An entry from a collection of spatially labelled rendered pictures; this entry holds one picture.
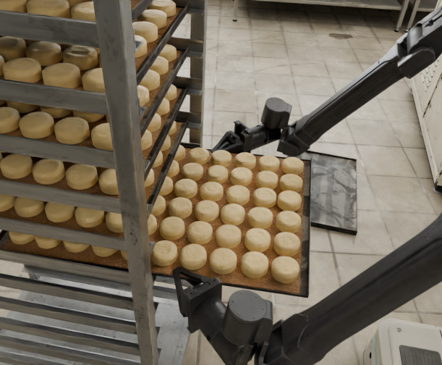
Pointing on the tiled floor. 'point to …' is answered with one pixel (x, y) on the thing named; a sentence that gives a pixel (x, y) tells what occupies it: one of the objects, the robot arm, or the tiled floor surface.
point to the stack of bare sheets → (333, 192)
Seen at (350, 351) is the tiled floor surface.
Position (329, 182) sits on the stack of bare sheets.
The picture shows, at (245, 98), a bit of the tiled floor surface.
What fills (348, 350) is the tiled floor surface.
